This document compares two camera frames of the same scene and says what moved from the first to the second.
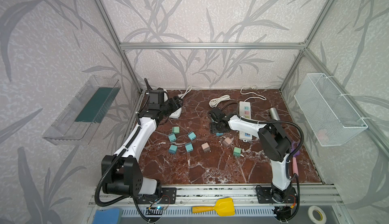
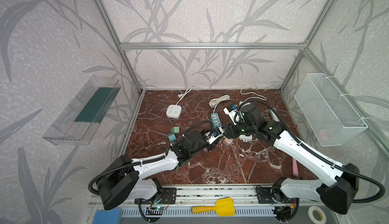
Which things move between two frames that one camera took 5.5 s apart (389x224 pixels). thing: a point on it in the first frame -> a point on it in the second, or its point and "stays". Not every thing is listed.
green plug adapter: [176, 129] stays
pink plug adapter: [227, 142] stays
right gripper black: [215, 122] -> [230, 131]
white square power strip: [176, 114] stays
